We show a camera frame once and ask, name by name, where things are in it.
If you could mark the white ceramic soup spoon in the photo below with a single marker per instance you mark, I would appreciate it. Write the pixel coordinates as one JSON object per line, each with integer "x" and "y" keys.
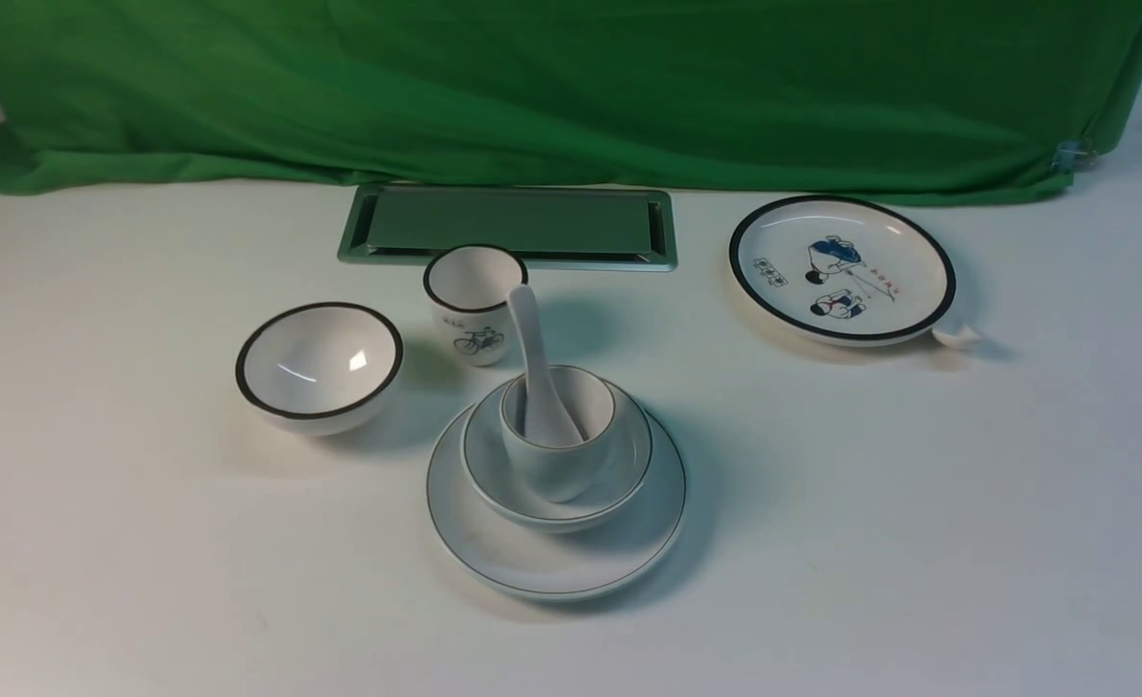
{"x": 546, "y": 419}

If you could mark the plain white cup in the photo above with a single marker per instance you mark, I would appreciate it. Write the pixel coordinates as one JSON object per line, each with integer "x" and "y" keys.
{"x": 560, "y": 473}

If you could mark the white bowl with thin rim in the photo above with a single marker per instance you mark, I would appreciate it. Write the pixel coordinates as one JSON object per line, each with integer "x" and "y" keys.
{"x": 493, "y": 479}

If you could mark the white cup with bicycle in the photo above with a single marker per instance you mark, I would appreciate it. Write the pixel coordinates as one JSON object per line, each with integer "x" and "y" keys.
{"x": 467, "y": 288}

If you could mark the large white plate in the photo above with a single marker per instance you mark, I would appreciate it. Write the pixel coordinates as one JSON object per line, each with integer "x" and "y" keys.
{"x": 556, "y": 567}

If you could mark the black-rimmed white bowl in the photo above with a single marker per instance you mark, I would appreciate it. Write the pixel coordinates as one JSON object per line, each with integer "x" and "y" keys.
{"x": 322, "y": 368}

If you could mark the black-rimmed illustrated white plate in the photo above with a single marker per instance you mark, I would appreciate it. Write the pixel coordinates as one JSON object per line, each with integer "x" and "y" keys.
{"x": 841, "y": 271}

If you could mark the green backdrop cloth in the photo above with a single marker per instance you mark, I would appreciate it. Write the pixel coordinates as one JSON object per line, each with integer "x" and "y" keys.
{"x": 928, "y": 103}

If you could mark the metal clip on cloth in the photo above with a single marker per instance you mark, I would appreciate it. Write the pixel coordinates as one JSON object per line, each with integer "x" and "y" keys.
{"x": 1073, "y": 155}

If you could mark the metal table cable hatch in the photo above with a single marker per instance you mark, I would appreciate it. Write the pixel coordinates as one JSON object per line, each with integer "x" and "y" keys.
{"x": 586, "y": 228}

